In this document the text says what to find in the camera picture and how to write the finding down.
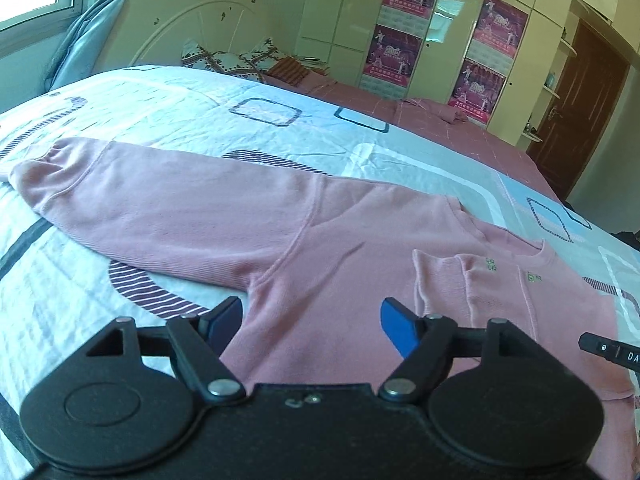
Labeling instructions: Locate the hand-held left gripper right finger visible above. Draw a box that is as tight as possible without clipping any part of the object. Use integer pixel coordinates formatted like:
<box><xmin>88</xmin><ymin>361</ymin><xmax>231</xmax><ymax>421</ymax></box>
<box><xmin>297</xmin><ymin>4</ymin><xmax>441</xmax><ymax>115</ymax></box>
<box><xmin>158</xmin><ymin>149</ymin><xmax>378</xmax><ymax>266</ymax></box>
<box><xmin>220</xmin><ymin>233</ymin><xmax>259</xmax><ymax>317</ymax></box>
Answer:
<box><xmin>381</xmin><ymin>297</ymin><xmax>548</xmax><ymax>404</ymax></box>

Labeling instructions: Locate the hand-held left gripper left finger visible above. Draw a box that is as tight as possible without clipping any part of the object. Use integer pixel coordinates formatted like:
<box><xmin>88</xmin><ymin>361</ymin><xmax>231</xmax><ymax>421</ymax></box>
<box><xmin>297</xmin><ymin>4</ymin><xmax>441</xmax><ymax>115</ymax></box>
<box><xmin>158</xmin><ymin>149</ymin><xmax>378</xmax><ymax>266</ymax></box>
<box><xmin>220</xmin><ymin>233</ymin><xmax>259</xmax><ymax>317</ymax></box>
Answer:
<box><xmin>85</xmin><ymin>296</ymin><xmax>247</xmax><ymax>407</ymax></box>

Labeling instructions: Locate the pink knit sweater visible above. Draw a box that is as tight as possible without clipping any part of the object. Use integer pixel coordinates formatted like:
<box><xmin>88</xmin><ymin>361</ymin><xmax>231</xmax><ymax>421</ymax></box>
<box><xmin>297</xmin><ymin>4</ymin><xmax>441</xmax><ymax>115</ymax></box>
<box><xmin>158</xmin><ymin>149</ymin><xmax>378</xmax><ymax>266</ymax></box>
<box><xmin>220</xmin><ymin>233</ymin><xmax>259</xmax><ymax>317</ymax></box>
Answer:
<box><xmin>7</xmin><ymin>137</ymin><xmax>640</xmax><ymax>402</ymax></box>

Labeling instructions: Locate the pink checked bedspread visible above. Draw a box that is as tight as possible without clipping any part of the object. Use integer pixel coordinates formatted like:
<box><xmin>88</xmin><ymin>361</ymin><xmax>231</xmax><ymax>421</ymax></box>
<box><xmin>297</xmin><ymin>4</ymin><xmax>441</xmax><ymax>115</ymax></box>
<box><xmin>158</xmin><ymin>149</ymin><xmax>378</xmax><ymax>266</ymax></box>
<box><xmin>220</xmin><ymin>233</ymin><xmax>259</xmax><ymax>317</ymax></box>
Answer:
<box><xmin>264</xmin><ymin>71</ymin><xmax>565</xmax><ymax>207</ymax></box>

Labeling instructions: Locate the patterned white bed sheet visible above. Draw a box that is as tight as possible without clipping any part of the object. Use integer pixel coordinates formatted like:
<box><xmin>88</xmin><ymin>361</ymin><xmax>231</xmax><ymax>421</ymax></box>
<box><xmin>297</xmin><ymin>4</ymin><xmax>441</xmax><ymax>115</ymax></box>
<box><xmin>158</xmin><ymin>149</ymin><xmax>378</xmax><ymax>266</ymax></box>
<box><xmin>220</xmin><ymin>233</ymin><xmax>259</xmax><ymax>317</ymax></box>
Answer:
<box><xmin>0</xmin><ymin>64</ymin><xmax>640</xmax><ymax>480</ymax></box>

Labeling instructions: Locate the brown wooden door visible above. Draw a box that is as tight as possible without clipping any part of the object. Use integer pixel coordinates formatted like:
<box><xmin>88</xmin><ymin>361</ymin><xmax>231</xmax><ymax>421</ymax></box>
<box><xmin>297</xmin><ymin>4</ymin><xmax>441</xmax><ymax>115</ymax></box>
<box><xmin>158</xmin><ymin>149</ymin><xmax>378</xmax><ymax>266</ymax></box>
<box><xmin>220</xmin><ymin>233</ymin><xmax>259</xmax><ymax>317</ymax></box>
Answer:
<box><xmin>524</xmin><ymin>19</ymin><xmax>632</xmax><ymax>202</ymax></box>

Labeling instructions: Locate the orange striped cushion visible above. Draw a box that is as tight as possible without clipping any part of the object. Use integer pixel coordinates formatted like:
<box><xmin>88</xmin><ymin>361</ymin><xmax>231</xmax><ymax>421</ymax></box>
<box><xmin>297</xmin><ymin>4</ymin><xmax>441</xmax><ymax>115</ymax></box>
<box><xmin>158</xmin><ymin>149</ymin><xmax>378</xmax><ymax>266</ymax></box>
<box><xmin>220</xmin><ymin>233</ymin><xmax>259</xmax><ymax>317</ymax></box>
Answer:
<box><xmin>270</xmin><ymin>57</ymin><xmax>314</xmax><ymax>87</ymax></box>

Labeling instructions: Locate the patterned white pillow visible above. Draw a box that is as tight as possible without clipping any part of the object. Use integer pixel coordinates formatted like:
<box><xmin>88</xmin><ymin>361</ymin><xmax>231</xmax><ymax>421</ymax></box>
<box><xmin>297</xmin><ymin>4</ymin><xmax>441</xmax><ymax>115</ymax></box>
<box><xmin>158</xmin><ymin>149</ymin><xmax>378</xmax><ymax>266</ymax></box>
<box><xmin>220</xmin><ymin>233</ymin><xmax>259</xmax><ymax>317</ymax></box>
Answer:
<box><xmin>180</xmin><ymin>36</ymin><xmax>294</xmax><ymax>84</ymax></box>

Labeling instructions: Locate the cream corner shelf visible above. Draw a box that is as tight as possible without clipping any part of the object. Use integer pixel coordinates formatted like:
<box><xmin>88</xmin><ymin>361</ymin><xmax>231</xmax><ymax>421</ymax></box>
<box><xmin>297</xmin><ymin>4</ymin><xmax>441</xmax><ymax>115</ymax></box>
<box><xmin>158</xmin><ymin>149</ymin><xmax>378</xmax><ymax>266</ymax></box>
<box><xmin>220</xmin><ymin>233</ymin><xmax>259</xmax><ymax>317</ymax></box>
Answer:
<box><xmin>520</xmin><ymin>25</ymin><xmax>577</xmax><ymax>147</ymax></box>

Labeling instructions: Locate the cream wardrobe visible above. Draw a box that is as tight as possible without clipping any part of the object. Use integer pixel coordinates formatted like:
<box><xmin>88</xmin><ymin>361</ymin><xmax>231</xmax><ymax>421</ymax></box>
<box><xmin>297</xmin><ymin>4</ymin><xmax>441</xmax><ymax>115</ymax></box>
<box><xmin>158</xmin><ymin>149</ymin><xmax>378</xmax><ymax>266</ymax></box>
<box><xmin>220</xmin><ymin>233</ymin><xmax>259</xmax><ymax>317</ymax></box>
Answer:
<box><xmin>295</xmin><ymin>0</ymin><xmax>640</xmax><ymax>150</ymax></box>

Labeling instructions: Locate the cream wooden headboard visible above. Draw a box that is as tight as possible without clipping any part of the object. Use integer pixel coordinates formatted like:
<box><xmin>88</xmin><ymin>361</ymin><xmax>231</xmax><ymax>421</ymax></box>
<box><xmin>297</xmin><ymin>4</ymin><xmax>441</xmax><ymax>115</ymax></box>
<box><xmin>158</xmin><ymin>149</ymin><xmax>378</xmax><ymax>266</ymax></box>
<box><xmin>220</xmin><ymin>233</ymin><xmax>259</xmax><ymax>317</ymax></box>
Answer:
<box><xmin>121</xmin><ymin>0</ymin><xmax>302</xmax><ymax>70</ymax></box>

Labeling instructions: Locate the grey blue curtain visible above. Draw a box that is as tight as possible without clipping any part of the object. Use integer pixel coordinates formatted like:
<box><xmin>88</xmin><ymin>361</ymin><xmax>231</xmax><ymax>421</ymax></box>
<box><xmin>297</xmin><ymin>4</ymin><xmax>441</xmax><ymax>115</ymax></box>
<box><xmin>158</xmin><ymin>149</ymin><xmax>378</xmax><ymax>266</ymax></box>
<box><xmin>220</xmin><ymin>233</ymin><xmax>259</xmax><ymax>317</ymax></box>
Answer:
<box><xmin>46</xmin><ymin>0</ymin><xmax>167</xmax><ymax>95</ymax></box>

